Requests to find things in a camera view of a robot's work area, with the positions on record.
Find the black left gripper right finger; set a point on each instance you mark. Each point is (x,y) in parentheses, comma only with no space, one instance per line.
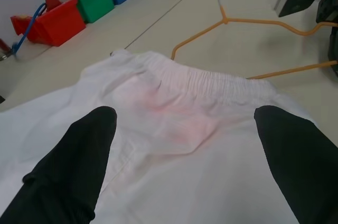
(303,168)

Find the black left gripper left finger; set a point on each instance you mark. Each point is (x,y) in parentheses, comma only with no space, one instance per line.
(66,168)

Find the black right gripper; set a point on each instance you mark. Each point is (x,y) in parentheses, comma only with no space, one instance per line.
(328,10)

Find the white elastic-waist shorts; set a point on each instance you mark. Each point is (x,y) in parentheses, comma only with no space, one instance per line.
(171,129)

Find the red plastic bin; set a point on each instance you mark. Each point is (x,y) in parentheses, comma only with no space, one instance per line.
(60,26)

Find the green plastic bin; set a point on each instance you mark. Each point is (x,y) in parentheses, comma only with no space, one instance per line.
(97,4)

